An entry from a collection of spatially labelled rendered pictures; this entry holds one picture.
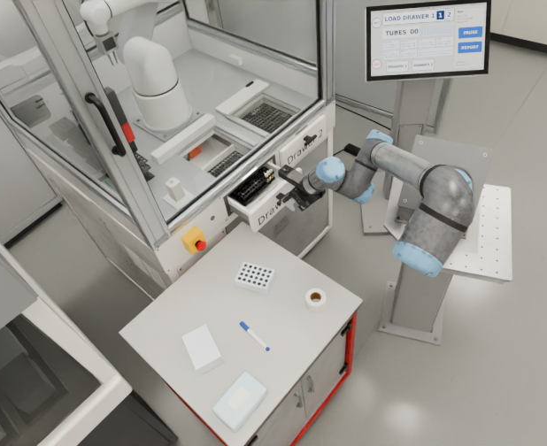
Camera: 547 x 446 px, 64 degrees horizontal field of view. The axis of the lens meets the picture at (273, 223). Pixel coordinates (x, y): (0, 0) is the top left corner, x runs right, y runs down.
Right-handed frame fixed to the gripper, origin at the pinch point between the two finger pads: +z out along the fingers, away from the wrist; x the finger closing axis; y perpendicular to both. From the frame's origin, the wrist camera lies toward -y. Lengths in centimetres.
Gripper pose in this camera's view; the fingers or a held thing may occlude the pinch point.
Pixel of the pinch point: (285, 197)
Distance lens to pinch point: 160.5
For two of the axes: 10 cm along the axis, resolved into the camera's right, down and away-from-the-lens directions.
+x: 6.6, -6.2, 4.2
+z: -3.4, 2.5, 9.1
